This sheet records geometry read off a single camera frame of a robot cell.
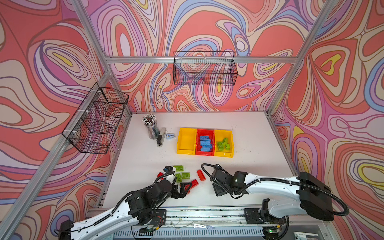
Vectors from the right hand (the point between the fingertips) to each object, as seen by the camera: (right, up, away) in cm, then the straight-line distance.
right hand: (221, 190), depth 82 cm
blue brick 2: (-7, +24, +16) cm, 30 cm away
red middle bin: (-10, +31, +21) cm, 39 cm away
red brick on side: (-11, +6, +6) cm, 14 cm away
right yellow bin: (+2, +29, +19) cm, 35 cm away
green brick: (-24, +6, +3) cm, 25 cm away
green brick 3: (+6, +26, +16) cm, 31 cm away
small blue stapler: (-33, +29, +23) cm, 49 cm away
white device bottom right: (+35, -15, -15) cm, 41 cm away
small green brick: (+7, +22, +15) cm, 27 cm away
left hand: (-20, +6, -5) cm, 21 cm away
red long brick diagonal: (-15, +3, +2) cm, 16 cm away
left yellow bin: (-20, +24, +16) cm, 35 cm away
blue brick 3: (-7, +21, +14) cm, 26 cm away
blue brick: (-8, +27, +20) cm, 35 cm away
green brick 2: (+3, +23, +17) cm, 28 cm away
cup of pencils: (-43, +39, +10) cm, 58 cm away
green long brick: (-24, +10, +7) cm, 27 cm away
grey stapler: (-37, +28, +19) cm, 51 cm away
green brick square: (-20, +7, +5) cm, 22 cm away
